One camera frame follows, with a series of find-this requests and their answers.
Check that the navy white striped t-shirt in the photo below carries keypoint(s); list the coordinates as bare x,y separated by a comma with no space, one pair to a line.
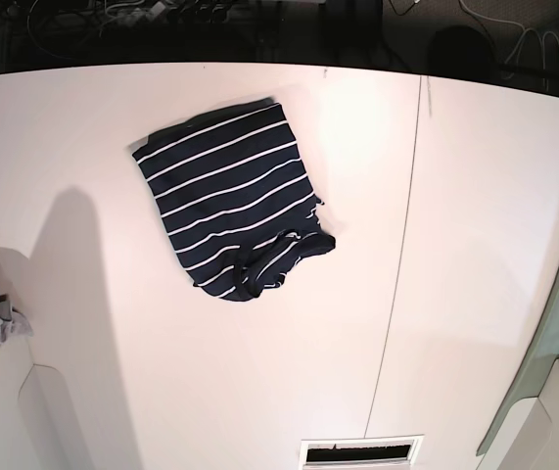
234,198

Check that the white bin left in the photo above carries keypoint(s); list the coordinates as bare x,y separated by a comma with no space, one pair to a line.
39,428

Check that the white cables background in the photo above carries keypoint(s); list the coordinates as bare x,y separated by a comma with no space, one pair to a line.
513,28

